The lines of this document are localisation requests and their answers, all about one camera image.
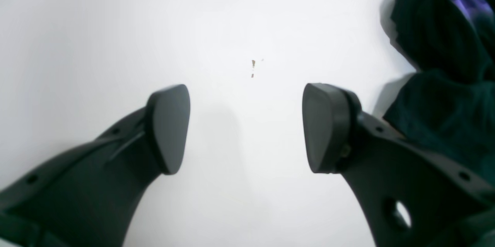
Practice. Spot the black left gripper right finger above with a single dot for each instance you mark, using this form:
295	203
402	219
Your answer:
411	197

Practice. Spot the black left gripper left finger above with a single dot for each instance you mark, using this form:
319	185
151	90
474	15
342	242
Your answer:
87	196

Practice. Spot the black printed T-shirt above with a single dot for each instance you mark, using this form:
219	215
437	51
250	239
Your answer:
448	105

